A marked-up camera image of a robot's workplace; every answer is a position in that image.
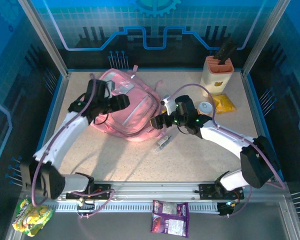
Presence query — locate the small clear plastic case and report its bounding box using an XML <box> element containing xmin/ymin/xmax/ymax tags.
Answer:
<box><xmin>153</xmin><ymin>134</ymin><xmax>173</xmax><ymax>153</ymax></box>

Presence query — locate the pink student backpack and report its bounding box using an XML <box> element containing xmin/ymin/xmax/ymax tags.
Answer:
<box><xmin>89</xmin><ymin>64</ymin><xmax>166</xmax><ymax>143</ymax></box>

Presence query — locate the purple snack bag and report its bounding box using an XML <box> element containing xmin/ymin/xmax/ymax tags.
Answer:
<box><xmin>149</xmin><ymin>199</ymin><xmax>191</xmax><ymax>238</ymax></box>

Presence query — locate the green yellow snack bag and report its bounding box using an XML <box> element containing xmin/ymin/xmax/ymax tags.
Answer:
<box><xmin>11</xmin><ymin>198</ymin><xmax>56</xmax><ymax>238</ymax></box>

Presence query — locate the orange tin can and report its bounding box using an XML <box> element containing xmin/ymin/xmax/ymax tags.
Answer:
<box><xmin>198</xmin><ymin>101</ymin><xmax>214</xmax><ymax>116</ymax></box>

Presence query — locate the yellow snack packet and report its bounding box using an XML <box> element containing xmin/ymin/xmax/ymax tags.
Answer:
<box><xmin>209</xmin><ymin>93</ymin><xmax>238</xmax><ymax>115</ymax></box>

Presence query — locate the cream knife block orange top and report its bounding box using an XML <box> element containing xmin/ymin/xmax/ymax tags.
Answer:
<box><xmin>199</xmin><ymin>55</ymin><xmax>235</xmax><ymax>97</ymax></box>

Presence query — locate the black controller board with lights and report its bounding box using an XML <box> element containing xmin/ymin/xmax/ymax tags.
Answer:
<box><xmin>216</xmin><ymin>199</ymin><xmax>241</xmax><ymax>218</ymax></box>

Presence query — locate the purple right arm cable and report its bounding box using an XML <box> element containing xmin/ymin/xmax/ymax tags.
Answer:
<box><xmin>168</xmin><ymin>83</ymin><xmax>287</xmax><ymax>219</ymax></box>

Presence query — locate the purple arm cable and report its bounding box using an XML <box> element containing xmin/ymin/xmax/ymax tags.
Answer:
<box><xmin>31</xmin><ymin>72</ymin><xmax>115</xmax><ymax>220</ymax></box>
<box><xmin>168</xmin><ymin>83</ymin><xmax>287</xmax><ymax>219</ymax></box>

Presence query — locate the black handled knife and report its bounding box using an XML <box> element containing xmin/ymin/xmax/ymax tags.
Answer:
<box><xmin>213</xmin><ymin>46</ymin><xmax>228</xmax><ymax>62</ymax></box>
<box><xmin>219</xmin><ymin>37</ymin><xmax>239</xmax><ymax>64</ymax></box>

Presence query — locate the aluminium mounting rail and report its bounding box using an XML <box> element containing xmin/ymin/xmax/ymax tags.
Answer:
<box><xmin>21</xmin><ymin>181</ymin><xmax>288</xmax><ymax>203</ymax></box>

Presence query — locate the silver frame post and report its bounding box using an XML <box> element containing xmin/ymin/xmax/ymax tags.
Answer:
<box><xmin>17</xmin><ymin>0</ymin><xmax>71</xmax><ymax>78</ymax></box>
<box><xmin>241</xmin><ymin>0</ymin><xmax>291</xmax><ymax>77</ymax></box>

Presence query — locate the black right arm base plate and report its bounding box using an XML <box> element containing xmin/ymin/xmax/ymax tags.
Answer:
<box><xmin>198</xmin><ymin>183</ymin><xmax>245</xmax><ymax>201</ymax></box>

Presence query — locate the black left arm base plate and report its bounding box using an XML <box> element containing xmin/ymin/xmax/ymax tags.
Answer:
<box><xmin>65</xmin><ymin>183</ymin><xmax>112</xmax><ymax>201</ymax></box>

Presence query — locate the white slotted cable duct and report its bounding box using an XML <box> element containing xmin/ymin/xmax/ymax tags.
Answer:
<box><xmin>48</xmin><ymin>201</ymin><xmax>220</xmax><ymax>213</ymax></box>

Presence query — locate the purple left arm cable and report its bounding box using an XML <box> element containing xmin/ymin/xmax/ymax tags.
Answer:
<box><xmin>31</xmin><ymin>72</ymin><xmax>115</xmax><ymax>220</ymax></box>

